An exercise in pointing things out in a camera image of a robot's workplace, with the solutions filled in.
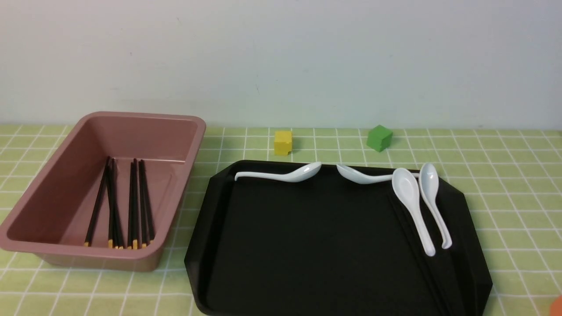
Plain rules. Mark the yellow cube block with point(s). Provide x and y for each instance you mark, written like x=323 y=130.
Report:
x=282 y=142

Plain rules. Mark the white spoon far left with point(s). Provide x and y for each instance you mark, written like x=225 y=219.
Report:
x=299 y=175

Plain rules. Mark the white spoon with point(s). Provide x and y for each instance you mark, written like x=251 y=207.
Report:
x=299 y=175
x=429 y=184
x=360 y=178
x=407 y=190

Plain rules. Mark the white spoon back middle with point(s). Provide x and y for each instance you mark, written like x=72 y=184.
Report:
x=360 y=178

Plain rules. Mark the black plastic tray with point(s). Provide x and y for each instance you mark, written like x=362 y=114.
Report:
x=329 y=247

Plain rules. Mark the green cube block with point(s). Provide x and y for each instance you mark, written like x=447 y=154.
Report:
x=379 y=138

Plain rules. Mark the white spoon front centre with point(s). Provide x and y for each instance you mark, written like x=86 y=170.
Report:
x=407 y=190

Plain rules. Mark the white spoon far right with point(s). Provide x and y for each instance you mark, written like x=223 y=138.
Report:
x=429 y=184

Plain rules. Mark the pink rectangular plastic bin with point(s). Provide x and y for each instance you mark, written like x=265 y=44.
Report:
x=51 y=218

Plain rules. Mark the orange object at corner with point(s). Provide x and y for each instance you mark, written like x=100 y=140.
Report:
x=556 y=307

